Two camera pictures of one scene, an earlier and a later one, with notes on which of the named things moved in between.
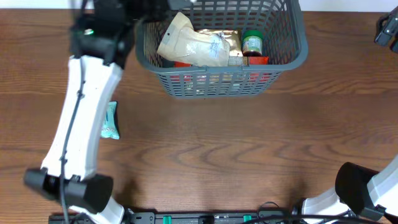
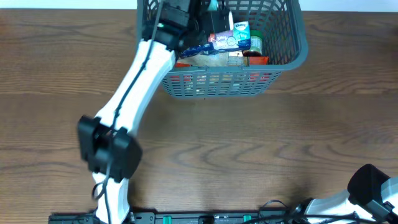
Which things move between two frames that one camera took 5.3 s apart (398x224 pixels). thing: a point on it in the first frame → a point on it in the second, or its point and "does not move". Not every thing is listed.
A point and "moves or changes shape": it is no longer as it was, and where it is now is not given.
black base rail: (176, 218) does not move
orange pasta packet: (253, 60) does not move
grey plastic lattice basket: (283, 38) does not move
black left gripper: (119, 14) → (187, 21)
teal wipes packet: (109, 127) moves or changes shape
